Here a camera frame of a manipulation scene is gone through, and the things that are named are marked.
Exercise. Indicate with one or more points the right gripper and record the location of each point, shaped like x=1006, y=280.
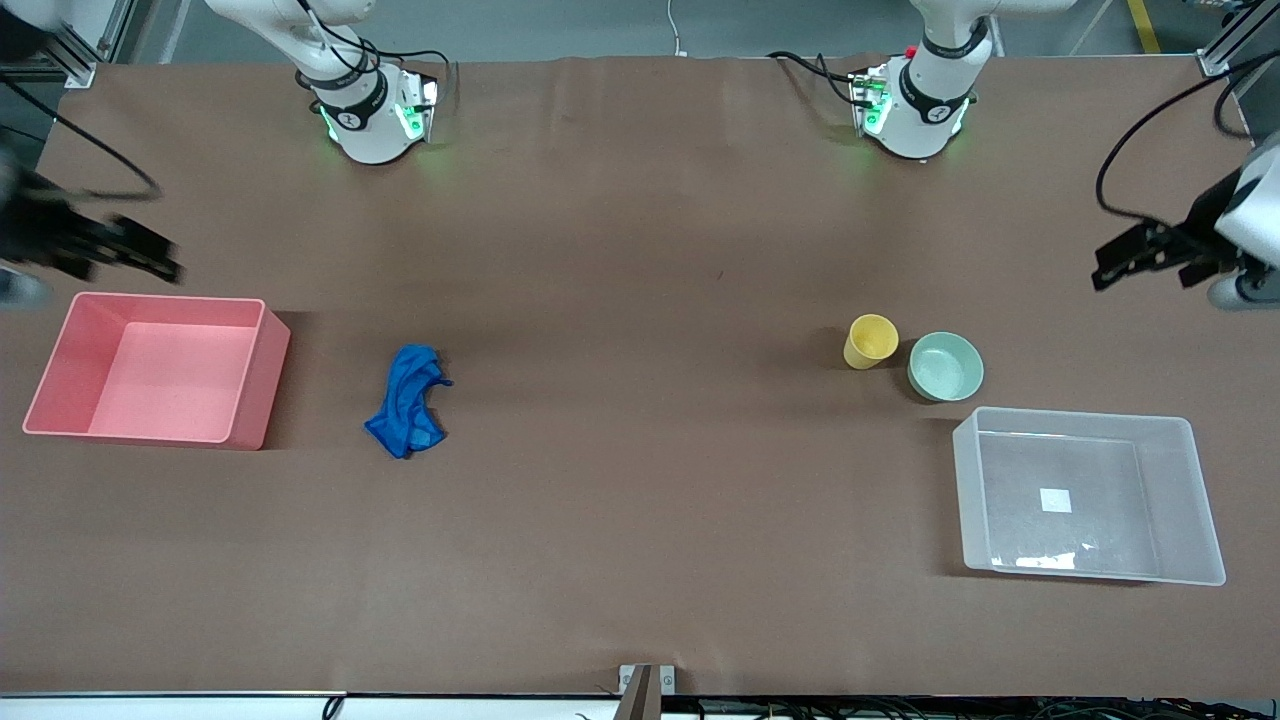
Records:
x=38, y=235

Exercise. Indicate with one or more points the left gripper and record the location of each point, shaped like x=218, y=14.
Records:
x=1199, y=228

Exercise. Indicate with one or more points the pale green bowl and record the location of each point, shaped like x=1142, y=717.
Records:
x=946, y=367

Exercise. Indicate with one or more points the yellow plastic cup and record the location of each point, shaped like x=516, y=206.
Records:
x=870, y=340

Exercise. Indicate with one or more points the blue cloth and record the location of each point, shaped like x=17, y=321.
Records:
x=410, y=400

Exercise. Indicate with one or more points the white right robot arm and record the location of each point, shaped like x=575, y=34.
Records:
x=360, y=120

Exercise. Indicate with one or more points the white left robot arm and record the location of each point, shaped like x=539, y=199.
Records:
x=925, y=110

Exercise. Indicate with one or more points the clear plastic box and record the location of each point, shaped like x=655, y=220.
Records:
x=1180, y=500

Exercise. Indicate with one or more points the pink plastic bin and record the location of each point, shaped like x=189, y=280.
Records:
x=150, y=380

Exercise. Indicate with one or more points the white square label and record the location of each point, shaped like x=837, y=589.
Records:
x=1056, y=500

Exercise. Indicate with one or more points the brown table cover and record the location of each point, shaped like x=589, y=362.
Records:
x=640, y=400

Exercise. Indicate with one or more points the aluminium frame post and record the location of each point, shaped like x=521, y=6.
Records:
x=1225, y=50
x=75, y=55

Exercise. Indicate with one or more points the metal table edge bracket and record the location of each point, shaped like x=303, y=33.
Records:
x=640, y=690

